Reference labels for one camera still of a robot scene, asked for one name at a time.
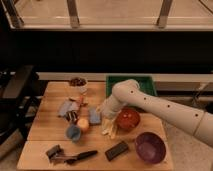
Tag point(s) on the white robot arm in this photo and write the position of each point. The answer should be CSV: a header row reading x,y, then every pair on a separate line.
x,y
193,121

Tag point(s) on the white cup with brown contents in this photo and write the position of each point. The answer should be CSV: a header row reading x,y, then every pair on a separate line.
x,y
80,84

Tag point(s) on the blue metal cup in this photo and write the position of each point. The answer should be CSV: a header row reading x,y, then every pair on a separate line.
x,y
73,132

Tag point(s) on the blue sponge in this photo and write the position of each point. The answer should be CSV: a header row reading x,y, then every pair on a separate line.
x,y
94,117

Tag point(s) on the yellow wooden utensils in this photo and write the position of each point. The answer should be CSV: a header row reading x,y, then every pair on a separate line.
x,y
109,127

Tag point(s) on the red bowl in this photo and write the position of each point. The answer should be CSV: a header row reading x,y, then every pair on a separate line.
x,y
128,119

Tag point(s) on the green plastic tray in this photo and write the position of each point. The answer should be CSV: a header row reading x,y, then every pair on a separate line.
x,y
143,84

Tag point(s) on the grey blue cloth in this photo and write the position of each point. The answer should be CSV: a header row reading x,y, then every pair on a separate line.
x,y
67,106

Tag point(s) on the dark striped small object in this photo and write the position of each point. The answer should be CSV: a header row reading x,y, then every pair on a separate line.
x,y
72,116

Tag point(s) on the black rectangular block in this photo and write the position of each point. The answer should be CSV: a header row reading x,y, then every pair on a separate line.
x,y
116,150

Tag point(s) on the purple bowl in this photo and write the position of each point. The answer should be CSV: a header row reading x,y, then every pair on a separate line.
x,y
150,148

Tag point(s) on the black chair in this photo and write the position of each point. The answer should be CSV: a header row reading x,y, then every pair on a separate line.
x,y
17,93

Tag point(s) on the black handled tool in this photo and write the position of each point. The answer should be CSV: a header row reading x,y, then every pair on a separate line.
x,y
80,156

